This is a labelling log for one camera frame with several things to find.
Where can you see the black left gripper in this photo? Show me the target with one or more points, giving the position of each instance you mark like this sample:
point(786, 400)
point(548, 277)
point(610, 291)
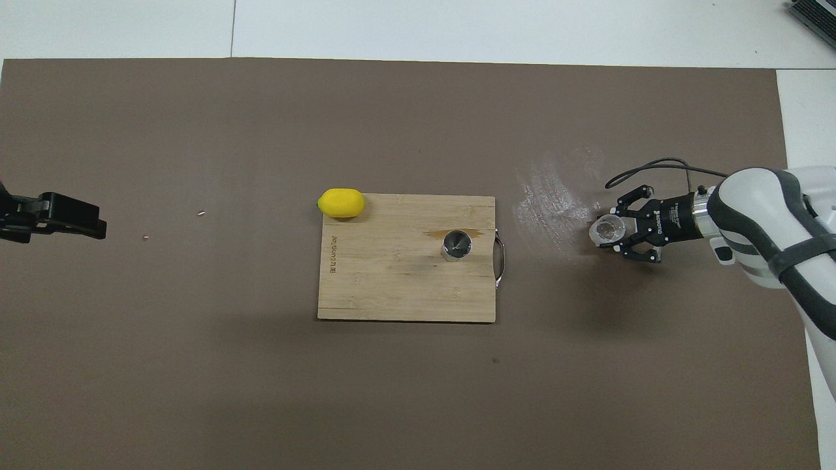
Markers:
point(19, 215)

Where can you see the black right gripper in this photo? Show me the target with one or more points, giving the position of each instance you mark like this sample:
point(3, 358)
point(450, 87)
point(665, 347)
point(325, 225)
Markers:
point(669, 219)

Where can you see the small clear glass cup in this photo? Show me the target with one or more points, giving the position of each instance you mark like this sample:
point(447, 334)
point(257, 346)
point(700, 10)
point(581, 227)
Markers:
point(607, 230)

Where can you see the metal double jigger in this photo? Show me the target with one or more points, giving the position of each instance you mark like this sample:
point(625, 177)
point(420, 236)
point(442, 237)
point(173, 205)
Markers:
point(457, 245)

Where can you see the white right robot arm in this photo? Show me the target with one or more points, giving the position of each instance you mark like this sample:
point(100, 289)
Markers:
point(757, 222)

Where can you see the brown table mat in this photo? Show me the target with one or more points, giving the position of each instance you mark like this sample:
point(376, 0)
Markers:
point(418, 130)

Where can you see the wooden cutting board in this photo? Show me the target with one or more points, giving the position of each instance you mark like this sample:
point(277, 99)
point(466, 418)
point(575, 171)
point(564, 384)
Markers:
point(392, 281)

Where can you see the yellow lemon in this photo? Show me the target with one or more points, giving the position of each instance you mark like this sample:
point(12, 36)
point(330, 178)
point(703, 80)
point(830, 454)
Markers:
point(341, 203)

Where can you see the grey ribbed device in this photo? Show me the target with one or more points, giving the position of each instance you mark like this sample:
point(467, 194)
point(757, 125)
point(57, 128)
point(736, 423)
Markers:
point(819, 13)

